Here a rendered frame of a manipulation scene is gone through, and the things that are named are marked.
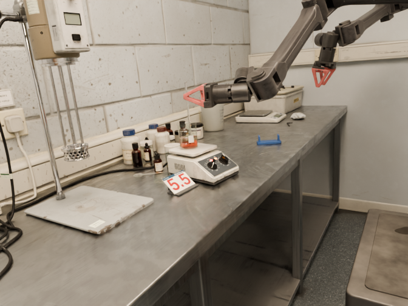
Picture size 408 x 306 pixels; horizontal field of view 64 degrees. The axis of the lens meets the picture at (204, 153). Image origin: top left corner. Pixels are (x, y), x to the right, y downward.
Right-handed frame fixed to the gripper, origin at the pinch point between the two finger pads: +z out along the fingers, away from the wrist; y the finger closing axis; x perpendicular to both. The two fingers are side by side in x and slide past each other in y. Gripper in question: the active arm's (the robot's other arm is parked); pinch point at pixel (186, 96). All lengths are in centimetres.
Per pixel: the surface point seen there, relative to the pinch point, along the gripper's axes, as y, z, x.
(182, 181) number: 11.5, 0.1, 23.6
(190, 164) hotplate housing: 6.5, -1.2, 19.9
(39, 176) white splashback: 17, 46, 21
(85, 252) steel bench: 47, 9, 25
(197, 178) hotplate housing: 7.7, -3.5, 24.0
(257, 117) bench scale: -85, -12, 23
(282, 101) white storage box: -109, -24, 17
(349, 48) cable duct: -133, -65, -10
